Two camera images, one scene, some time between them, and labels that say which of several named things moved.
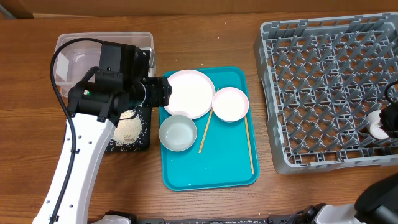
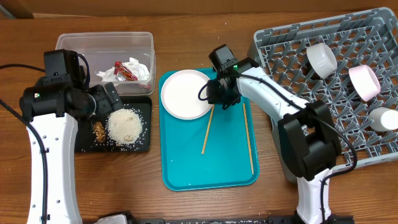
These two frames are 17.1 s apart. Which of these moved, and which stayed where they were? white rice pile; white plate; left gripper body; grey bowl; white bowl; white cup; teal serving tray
Moved: white cup; white bowl; grey bowl; left gripper body
Stayed: teal serving tray; white plate; white rice pile
